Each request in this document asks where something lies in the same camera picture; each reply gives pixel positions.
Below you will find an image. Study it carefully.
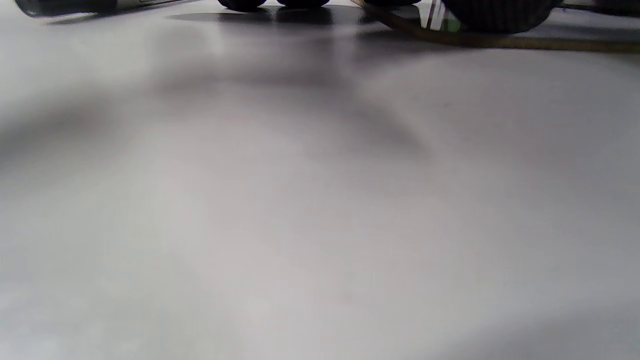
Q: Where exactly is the person's left hand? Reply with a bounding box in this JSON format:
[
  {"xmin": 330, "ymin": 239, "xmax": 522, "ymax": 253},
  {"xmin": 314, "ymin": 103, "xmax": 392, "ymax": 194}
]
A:
[{"xmin": 217, "ymin": 0, "xmax": 564, "ymax": 35}]

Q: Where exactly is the small white whiteboard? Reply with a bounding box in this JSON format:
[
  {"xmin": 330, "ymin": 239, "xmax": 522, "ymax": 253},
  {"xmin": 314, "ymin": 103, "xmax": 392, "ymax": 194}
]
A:
[{"xmin": 350, "ymin": 0, "xmax": 640, "ymax": 54}]

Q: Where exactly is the black and white marker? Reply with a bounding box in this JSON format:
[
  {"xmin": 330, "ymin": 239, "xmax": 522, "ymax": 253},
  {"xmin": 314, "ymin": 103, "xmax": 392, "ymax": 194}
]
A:
[{"xmin": 14, "ymin": 0, "xmax": 201, "ymax": 19}]

